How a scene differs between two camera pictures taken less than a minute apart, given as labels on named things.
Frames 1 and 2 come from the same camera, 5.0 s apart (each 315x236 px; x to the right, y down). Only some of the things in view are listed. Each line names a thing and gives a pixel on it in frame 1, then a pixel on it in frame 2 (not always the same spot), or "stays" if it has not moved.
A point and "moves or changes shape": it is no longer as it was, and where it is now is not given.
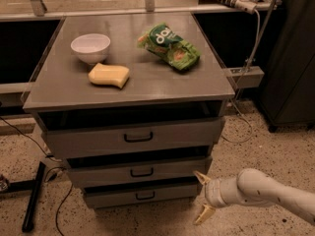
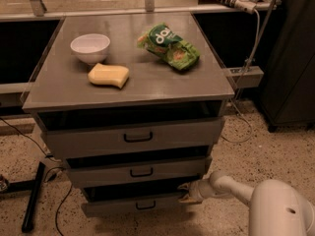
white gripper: [212, 193] → [199, 191]
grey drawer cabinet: [134, 103] stays
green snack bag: [162, 40] stays
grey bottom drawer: [142, 195] moves or changes shape
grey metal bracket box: [245, 77] stays
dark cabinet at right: [288, 94] stays
